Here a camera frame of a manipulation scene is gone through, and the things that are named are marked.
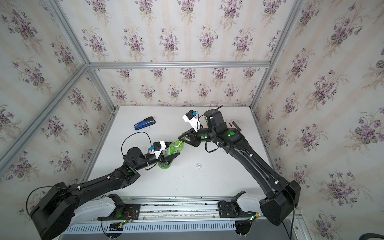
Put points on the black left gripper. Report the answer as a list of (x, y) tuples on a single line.
[(168, 160)]

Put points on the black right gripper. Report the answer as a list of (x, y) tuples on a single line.
[(192, 135)]

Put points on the green plastic bottle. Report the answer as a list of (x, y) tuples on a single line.
[(172, 148)]

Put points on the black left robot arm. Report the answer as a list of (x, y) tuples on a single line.
[(63, 205)]

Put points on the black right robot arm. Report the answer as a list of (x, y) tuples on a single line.
[(282, 196)]

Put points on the blue black stapler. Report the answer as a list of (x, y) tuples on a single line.
[(149, 121)]

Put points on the pink calculator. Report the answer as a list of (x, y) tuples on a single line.
[(233, 124)]

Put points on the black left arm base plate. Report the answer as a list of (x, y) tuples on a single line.
[(122, 211)]

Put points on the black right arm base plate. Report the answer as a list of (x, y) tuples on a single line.
[(232, 209)]

